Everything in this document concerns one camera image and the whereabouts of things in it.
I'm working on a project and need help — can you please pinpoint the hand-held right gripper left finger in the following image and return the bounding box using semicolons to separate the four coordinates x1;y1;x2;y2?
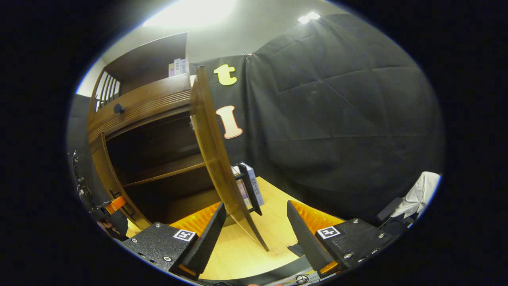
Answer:
120;202;227;278

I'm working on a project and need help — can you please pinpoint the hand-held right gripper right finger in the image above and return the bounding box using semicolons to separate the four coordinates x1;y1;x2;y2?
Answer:
287;200;394;278

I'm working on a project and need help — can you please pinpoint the wooden shoe cabinet door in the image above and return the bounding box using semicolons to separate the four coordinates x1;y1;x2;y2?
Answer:
190;66;270;252

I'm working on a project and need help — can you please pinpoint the wooden double-door shoe cabinet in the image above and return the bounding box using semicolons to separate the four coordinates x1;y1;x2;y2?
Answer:
87;32;254;231

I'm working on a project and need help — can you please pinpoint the wooden cabinet drawer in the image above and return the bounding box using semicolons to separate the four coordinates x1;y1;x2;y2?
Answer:
87;73;193;143

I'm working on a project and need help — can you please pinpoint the black metal bookend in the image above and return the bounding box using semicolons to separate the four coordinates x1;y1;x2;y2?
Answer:
236;174;264;216

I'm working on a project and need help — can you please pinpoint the white glossy book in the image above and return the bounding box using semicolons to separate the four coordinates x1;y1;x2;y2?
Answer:
232;166;253;209

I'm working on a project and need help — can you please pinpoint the grey blue book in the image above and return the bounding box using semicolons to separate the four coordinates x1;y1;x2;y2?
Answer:
239;162;265;207

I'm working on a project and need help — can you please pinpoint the black chair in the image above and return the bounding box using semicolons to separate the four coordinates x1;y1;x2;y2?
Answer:
376;197;418;239

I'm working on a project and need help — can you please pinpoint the black backdrop cloth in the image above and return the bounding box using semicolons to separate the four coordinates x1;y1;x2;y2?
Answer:
67;14;445;225

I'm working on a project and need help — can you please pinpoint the white clothing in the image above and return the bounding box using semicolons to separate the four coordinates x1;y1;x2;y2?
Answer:
402;171;442;219

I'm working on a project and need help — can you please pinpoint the ceiling light panel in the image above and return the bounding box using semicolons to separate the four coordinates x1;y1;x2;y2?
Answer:
297;11;322;25

